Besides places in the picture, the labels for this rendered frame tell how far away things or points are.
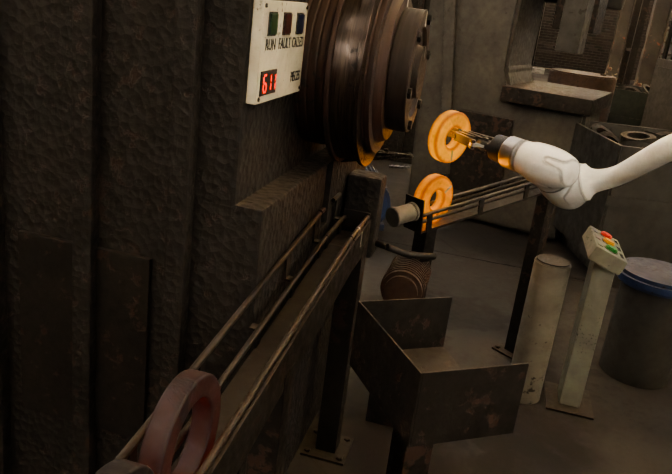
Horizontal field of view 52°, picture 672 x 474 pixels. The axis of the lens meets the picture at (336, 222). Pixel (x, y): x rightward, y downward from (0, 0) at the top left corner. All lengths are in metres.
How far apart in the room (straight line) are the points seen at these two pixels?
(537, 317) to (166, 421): 1.69
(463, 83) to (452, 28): 0.33
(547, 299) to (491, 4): 2.35
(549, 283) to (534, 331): 0.18
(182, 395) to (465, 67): 3.65
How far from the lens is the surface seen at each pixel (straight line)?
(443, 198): 2.16
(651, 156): 1.85
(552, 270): 2.35
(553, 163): 1.84
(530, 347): 2.45
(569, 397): 2.60
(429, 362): 1.39
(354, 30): 1.46
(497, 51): 4.31
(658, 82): 6.17
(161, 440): 0.90
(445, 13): 4.38
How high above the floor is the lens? 1.26
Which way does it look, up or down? 18 degrees down
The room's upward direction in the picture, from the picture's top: 7 degrees clockwise
